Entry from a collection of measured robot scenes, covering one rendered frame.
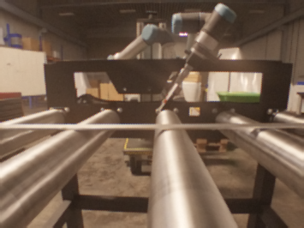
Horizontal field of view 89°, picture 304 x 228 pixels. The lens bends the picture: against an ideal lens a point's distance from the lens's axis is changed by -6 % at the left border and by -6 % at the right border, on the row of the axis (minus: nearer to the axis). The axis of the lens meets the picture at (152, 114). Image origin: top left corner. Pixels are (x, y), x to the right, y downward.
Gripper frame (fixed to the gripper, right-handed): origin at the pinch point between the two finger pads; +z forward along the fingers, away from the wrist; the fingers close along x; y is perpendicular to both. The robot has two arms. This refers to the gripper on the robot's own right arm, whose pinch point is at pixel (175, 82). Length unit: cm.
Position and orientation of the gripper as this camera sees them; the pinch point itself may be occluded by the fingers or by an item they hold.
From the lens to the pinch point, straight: 94.7
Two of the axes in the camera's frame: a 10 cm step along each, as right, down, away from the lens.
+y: -5.4, 8.4, -0.8
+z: 1.0, -0.4, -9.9
